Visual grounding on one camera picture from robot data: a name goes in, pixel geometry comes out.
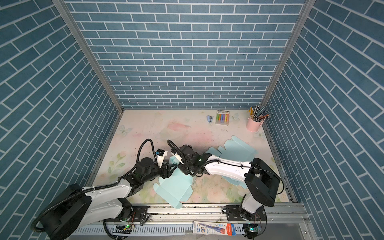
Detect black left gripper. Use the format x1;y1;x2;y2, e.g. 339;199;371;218
142;160;178;185

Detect light blue paper box sheet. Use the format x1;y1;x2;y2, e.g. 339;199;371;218
153;168;195;209

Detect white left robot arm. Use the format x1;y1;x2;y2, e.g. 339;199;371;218
31;158;177;240

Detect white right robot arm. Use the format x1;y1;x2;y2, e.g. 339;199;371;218
172;145;282;214

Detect light blue flat box stack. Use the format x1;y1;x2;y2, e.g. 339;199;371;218
207;136;259;192

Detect pack of coloured highlighters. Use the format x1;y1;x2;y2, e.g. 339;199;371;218
216;110;230;126

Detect white red blue package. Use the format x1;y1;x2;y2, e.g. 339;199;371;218
192;221;244;236

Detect pink metal pencil bucket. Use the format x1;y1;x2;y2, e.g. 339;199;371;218
246;117;264;133

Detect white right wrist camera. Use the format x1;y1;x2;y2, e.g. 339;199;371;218
171;151;184;164

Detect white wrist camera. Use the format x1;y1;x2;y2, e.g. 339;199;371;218
155;149;168;168
171;151;184;164

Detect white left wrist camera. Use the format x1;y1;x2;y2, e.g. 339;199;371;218
155;149;168;168

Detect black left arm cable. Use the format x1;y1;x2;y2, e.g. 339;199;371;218
29;138;156;233

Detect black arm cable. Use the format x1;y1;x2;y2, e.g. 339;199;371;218
166;139;285;196
29;138;156;233

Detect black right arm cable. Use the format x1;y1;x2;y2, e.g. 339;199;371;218
166;139;285;196

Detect metal base rail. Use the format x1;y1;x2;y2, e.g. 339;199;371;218
80;203;310;224

